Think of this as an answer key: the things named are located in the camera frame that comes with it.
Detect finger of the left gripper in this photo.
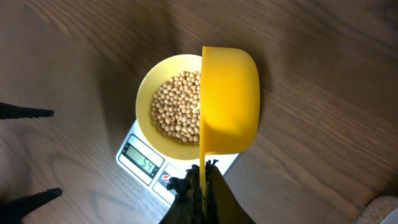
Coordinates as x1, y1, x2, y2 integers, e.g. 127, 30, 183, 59
0, 103, 55, 119
1, 188, 63, 224

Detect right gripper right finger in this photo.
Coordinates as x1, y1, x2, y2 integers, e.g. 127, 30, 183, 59
205, 159, 256, 224

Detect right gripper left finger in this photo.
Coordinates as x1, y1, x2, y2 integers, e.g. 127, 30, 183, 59
159, 165, 204, 224

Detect yellow measuring scoop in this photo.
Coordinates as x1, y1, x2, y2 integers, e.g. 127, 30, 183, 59
199, 47, 261, 217

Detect white digital kitchen scale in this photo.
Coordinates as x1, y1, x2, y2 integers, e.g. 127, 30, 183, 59
115, 119, 240, 208

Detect soybeans in bowl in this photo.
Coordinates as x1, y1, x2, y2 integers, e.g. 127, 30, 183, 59
150, 71, 201, 146

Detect pale yellow bowl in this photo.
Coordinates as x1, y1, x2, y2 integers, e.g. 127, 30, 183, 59
136, 54, 201, 160

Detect clear plastic container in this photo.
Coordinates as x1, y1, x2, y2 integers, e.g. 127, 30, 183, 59
353, 195, 398, 224

